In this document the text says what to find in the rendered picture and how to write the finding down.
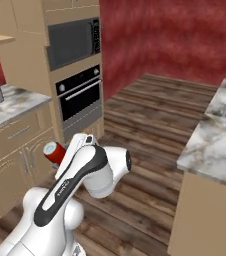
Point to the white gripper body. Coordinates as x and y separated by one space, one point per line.
71 153

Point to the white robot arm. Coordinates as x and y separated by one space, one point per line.
95 173

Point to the red can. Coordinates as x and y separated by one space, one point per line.
54 152

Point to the beige cabinet door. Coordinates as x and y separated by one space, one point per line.
40 156
6 185

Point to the beige tall cabinet column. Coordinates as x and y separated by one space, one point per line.
31 50

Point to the beige drawer front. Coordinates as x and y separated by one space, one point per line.
16 131

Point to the black built-in oven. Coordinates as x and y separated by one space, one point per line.
80 98

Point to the black microwave oven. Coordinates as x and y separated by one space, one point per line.
72 42

